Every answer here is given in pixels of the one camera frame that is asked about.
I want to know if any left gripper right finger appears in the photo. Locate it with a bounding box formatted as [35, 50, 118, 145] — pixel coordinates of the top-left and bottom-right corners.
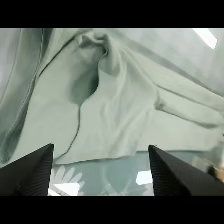
[147, 144, 224, 197]

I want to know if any pale green T-shirt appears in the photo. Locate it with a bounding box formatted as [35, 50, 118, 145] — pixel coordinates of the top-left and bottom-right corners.
[0, 27, 224, 167]

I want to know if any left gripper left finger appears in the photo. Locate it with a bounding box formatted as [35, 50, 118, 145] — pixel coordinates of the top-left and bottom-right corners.
[0, 143, 55, 197]

